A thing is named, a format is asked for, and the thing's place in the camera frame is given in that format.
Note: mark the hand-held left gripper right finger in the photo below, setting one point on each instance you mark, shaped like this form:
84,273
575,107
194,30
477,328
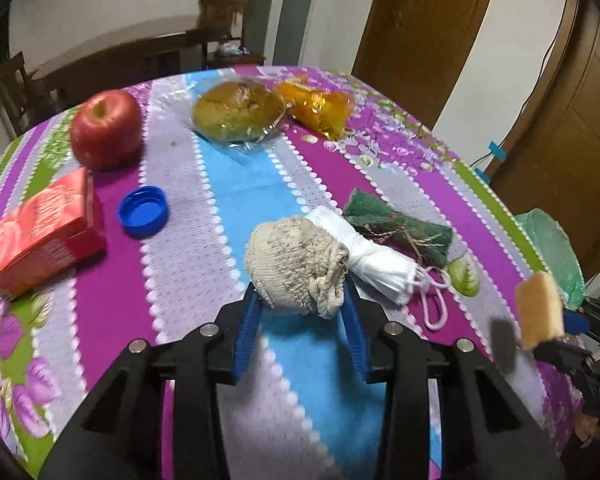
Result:
356,337

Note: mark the wooden chair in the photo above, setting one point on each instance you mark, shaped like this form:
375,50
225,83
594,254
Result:
222,12
15,90

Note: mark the yellow sponge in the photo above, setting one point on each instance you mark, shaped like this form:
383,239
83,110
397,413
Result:
540,310

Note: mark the dark wooden table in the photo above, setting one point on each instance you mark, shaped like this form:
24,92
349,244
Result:
105,65

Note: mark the red apple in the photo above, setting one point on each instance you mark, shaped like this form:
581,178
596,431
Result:
105,130

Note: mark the white and blue cloth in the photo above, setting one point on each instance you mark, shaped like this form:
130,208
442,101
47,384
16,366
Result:
230,49

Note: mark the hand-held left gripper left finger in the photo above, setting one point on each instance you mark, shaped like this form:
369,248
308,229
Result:
245,332

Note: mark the bread in clear bag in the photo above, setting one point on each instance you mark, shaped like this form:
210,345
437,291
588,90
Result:
230,110

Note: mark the white rolled face mask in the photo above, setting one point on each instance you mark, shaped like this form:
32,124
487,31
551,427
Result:
375,260

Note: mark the green scouring pad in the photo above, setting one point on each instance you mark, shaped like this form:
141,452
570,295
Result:
420,235

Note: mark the orange plastic wrapper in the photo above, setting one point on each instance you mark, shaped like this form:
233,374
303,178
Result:
325,107

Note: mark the floral striped tablecloth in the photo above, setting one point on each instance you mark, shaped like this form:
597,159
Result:
300,180

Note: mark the blue bottle cap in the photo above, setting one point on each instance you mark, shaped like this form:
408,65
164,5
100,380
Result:
142,211

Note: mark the blue tape strip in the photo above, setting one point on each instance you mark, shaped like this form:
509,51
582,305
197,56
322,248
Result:
482,174
497,150

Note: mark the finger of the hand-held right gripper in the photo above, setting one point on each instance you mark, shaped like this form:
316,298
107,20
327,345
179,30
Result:
576,323
562,352

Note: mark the beige knitted glove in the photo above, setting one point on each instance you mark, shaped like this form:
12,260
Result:
290,260

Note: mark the red carton box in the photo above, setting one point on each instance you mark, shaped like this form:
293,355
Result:
40,230

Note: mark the frosted glass door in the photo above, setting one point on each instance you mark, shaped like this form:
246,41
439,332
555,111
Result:
285,15

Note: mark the bin with green plastic bag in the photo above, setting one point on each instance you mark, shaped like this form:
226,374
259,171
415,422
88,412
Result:
550,245

